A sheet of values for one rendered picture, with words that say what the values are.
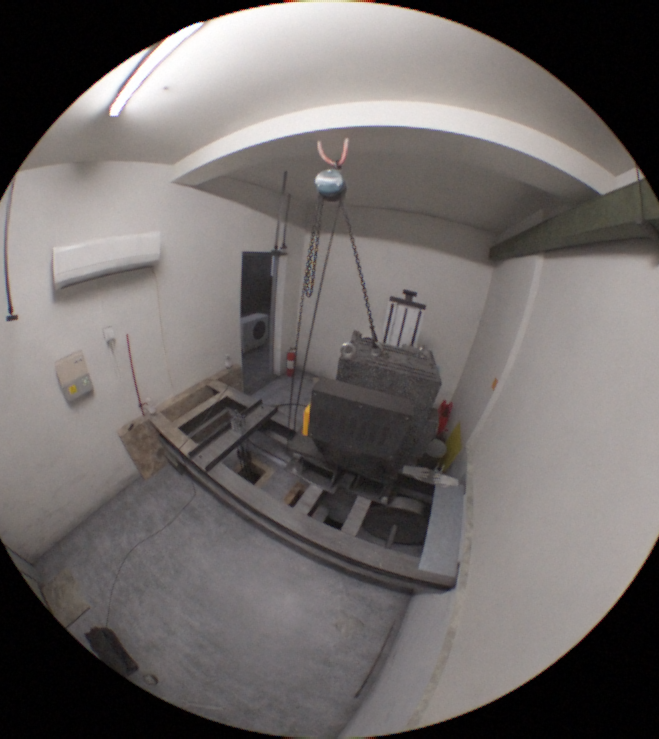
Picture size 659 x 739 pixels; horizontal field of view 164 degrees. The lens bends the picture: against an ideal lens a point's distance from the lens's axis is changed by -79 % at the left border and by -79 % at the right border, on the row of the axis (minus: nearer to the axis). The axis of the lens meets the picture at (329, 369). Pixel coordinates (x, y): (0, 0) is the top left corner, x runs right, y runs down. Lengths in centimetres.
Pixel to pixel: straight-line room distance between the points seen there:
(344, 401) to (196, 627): 200
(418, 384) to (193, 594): 217
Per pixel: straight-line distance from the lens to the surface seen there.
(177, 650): 226
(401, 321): 221
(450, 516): 183
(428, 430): 124
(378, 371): 105
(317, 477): 168
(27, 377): 216
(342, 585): 210
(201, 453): 190
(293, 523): 151
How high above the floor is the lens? 204
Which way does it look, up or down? 28 degrees down
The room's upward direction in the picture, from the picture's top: 8 degrees clockwise
